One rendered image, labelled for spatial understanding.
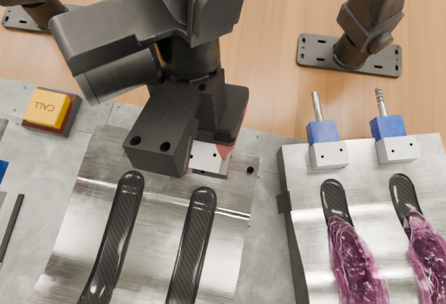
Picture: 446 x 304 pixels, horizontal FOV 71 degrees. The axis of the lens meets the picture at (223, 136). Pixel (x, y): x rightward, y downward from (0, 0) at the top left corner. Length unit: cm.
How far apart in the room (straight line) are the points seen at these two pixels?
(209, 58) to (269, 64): 37
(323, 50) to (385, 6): 20
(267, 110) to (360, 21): 21
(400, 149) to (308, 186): 15
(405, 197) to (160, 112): 42
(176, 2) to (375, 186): 43
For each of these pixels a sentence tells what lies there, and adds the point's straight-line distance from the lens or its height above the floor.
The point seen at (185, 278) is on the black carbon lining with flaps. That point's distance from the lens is 48.
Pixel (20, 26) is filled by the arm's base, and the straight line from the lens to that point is 78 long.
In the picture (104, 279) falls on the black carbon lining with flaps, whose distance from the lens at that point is 50.
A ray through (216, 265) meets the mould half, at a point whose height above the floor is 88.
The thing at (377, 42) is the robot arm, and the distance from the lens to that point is 55.
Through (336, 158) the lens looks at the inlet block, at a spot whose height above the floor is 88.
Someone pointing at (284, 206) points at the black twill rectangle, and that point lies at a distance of 52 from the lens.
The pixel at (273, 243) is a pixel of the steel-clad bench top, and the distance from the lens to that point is 55.
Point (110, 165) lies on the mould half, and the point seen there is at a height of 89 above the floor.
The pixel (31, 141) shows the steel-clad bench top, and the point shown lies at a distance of 67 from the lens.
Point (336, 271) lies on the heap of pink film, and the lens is 47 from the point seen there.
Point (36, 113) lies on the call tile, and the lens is 64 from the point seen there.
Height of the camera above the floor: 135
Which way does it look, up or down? 73 degrees down
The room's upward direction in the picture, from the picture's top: 1 degrees counter-clockwise
